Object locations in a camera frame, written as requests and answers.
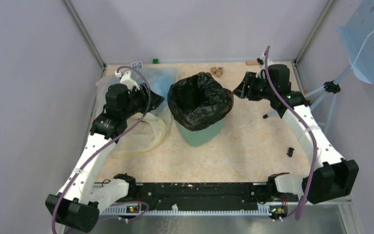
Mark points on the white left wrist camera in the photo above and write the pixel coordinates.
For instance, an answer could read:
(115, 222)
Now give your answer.
(125, 79)

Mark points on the wooden block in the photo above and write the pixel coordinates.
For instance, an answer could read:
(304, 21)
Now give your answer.
(252, 63)

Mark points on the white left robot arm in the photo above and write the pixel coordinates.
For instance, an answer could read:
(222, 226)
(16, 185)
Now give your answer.
(77, 205)

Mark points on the small wooden toy pieces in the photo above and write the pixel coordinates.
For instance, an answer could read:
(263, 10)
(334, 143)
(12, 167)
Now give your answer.
(217, 71)

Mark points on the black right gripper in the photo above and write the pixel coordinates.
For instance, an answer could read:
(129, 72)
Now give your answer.
(250, 80)

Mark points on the green plastic trash bin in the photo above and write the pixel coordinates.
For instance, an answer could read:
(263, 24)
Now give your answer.
(201, 137)

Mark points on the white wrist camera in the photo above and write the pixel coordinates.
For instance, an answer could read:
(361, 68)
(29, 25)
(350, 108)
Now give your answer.
(125, 79)
(264, 63)

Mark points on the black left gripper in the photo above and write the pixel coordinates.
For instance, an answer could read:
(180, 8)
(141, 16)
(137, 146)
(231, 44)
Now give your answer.
(140, 93)

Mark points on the light blue tripod stand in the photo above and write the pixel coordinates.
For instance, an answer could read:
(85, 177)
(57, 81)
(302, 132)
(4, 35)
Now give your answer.
(330, 87)

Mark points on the blue white card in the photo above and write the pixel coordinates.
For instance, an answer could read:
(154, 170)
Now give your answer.
(137, 64)

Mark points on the white toothed cable rail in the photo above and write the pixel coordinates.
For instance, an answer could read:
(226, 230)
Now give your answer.
(124, 210)

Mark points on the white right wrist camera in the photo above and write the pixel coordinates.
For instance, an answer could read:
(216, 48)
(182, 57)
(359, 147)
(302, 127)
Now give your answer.
(264, 63)

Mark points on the clear yellow plastic bag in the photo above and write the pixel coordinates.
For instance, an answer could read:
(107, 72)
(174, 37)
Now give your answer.
(150, 132)

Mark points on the small black plastic part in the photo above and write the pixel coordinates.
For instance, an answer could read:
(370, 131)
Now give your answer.
(290, 151)

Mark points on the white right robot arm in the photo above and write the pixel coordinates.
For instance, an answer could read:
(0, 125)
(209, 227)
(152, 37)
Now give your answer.
(331, 175)

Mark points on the black trash bag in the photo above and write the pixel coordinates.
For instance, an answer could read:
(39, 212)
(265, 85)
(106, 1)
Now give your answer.
(199, 101)

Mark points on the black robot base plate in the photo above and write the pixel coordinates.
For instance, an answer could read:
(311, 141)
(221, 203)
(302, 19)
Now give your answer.
(224, 196)

